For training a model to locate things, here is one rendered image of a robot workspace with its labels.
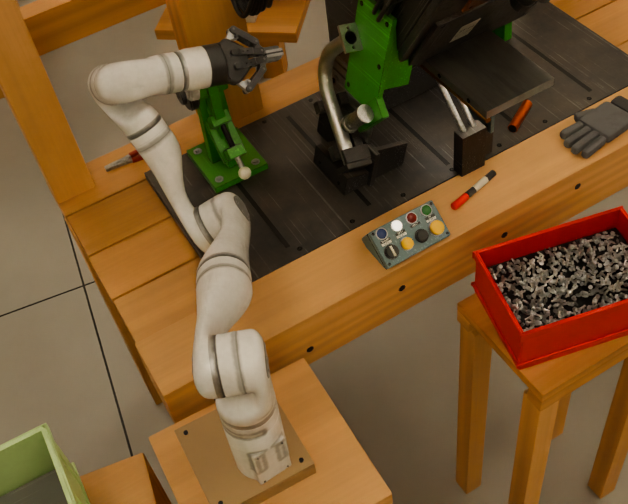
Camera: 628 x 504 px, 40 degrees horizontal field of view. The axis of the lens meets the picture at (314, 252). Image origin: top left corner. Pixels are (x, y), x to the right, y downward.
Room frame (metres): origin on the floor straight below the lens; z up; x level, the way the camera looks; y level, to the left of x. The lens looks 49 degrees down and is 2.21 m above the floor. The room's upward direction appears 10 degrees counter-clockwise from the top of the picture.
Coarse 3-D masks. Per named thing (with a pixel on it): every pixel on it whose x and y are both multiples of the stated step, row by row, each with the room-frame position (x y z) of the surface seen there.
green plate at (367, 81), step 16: (368, 0) 1.40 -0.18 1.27; (368, 16) 1.39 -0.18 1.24; (384, 16) 1.35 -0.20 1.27; (368, 32) 1.38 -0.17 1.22; (384, 32) 1.34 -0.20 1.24; (368, 48) 1.37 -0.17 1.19; (384, 48) 1.33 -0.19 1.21; (352, 64) 1.40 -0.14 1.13; (368, 64) 1.36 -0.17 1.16; (384, 64) 1.32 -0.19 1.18; (400, 64) 1.34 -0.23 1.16; (352, 80) 1.39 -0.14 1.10; (368, 80) 1.34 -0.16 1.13; (384, 80) 1.31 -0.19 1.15; (400, 80) 1.34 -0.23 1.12; (368, 96) 1.33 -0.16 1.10
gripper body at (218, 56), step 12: (204, 48) 1.29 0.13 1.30; (216, 48) 1.29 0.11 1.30; (228, 48) 1.32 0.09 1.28; (216, 60) 1.27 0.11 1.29; (228, 60) 1.30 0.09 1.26; (240, 60) 1.31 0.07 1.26; (216, 72) 1.26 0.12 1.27; (228, 72) 1.28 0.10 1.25; (240, 72) 1.29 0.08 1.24; (216, 84) 1.26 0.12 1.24
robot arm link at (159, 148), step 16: (160, 128) 1.17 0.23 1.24; (144, 144) 1.15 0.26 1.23; (160, 144) 1.15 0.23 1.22; (176, 144) 1.17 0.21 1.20; (144, 160) 1.16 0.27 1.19; (160, 160) 1.14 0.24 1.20; (176, 160) 1.15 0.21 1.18; (160, 176) 1.13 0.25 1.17; (176, 176) 1.14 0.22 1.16; (176, 192) 1.12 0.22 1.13; (176, 208) 1.11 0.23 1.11; (192, 208) 1.12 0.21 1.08; (192, 224) 1.09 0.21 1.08; (208, 240) 1.07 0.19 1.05
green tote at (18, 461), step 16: (32, 432) 0.79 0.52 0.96; (48, 432) 0.78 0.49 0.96; (0, 448) 0.77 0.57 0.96; (16, 448) 0.77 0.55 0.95; (32, 448) 0.78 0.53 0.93; (48, 448) 0.75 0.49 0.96; (0, 464) 0.76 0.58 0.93; (16, 464) 0.76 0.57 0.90; (32, 464) 0.77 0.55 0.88; (48, 464) 0.78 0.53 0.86; (64, 464) 0.75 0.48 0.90; (0, 480) 0.75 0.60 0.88; (16, 480) 0.76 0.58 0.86; (64, 480) 0.69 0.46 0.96; (80, 480) 0.76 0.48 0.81; (0, 496) 0.74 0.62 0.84; (80, 496) 0.71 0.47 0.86
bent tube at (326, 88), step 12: (348, 24) 1.41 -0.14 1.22; (348, 36) 1.42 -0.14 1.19; (324, 48) 1.44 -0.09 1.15; (336, 48) 1.41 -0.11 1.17; (348, 48) 1.37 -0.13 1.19; (360, 48) 1.38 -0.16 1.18; (324, 60) 1.43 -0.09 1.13; (324, 72) 1.43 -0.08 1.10; (324, 84) 1.42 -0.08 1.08; (324, 96) 1.41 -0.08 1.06; (336, 108) 1.38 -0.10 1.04; (336, 120) 1.36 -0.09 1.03; (336, 132) 1.35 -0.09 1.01; (348, 144) 1.32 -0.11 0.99
